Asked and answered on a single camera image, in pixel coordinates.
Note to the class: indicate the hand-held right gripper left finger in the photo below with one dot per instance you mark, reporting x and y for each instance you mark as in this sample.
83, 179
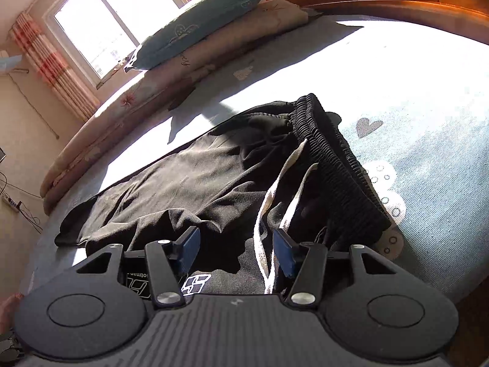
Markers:
189, 246

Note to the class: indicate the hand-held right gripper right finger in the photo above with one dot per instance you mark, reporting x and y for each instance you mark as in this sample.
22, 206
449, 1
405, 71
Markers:
284, 252

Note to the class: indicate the folded floral quilt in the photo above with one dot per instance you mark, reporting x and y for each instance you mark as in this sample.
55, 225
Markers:
152, 95

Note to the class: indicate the white power strip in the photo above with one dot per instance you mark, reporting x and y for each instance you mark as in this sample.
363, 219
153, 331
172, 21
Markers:
10, 202

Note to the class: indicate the light blue pillow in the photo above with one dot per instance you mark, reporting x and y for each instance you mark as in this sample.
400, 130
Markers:
191, 26

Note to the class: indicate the window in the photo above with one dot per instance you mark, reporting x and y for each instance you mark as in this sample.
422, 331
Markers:
107, 19

